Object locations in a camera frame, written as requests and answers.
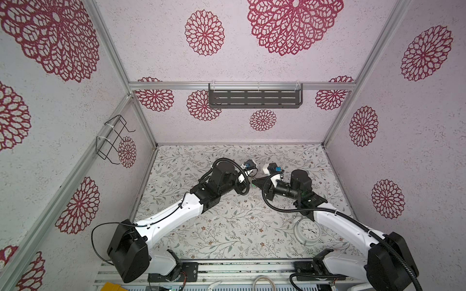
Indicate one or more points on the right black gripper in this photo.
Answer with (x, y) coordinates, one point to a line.
(269, 187)

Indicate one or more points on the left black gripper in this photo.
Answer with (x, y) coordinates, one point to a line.
(241, 187)

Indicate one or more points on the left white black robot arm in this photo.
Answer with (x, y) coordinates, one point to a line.
(131, 248)

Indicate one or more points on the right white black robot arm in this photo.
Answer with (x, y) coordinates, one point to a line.
(387, 265)

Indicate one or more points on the white round alarm clock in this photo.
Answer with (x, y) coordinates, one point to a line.
(306, 231)

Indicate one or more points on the yellow object at bottom edge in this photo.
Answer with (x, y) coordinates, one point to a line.
(112, 287)

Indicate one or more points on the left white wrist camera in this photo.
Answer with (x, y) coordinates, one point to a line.
(250, 169)

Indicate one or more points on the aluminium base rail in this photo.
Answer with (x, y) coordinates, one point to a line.
(206, 271)

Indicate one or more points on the dark grey wall shelf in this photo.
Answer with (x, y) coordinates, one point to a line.
(254, 99)

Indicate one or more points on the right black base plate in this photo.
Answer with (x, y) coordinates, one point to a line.
(316, 272)

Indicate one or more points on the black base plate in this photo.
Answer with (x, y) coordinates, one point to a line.
(182, 272)
(316, 272)

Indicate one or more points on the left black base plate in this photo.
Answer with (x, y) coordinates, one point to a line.
(182, 272)

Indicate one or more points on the black wire wall basket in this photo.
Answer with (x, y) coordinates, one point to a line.
(107, 143)

